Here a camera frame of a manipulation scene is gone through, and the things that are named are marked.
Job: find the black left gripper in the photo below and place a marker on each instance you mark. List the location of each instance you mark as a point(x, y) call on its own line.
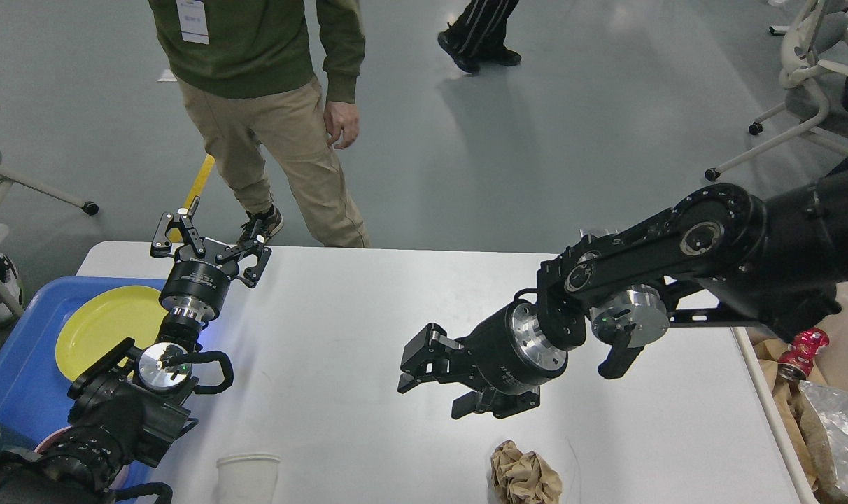
point(197, 289)

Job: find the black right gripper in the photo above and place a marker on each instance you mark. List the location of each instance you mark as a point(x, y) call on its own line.
point(510, 351)

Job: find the brown paper ball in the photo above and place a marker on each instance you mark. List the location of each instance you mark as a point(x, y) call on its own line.
point(518, 477)

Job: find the yellow plate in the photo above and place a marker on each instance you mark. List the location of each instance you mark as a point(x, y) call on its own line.
point(130, 311)

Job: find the white paper cup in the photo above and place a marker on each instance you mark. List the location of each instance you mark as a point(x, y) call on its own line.
point(247, 478)

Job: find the pink mug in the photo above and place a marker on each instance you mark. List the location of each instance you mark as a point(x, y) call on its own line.
point(118, 483)

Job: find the crushed red can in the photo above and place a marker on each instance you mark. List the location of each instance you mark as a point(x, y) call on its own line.
point(796, 363)

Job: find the large brown paper bag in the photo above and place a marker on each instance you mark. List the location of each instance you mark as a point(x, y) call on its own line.
point(786, 398)

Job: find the aluminium foil tray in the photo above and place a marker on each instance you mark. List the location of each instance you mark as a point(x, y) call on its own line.
point(823, 421)

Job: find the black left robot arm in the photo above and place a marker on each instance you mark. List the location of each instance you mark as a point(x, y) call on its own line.
point(176, 363)

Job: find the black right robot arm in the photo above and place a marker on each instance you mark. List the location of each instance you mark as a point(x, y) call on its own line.
point(721, 257)

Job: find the person in khaki trousers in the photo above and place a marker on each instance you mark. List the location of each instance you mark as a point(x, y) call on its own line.
point(248, 83)

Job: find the white paper scrap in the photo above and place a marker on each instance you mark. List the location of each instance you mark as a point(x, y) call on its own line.
point(166, 76)

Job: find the blue plastic tray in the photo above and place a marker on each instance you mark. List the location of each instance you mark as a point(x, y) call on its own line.
point(18, 378)

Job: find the person in black trackpants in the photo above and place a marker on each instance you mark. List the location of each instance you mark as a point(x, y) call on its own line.
point(478, 36)

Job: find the white plastic bin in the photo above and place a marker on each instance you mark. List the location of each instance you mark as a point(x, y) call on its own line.
point(832, 364)

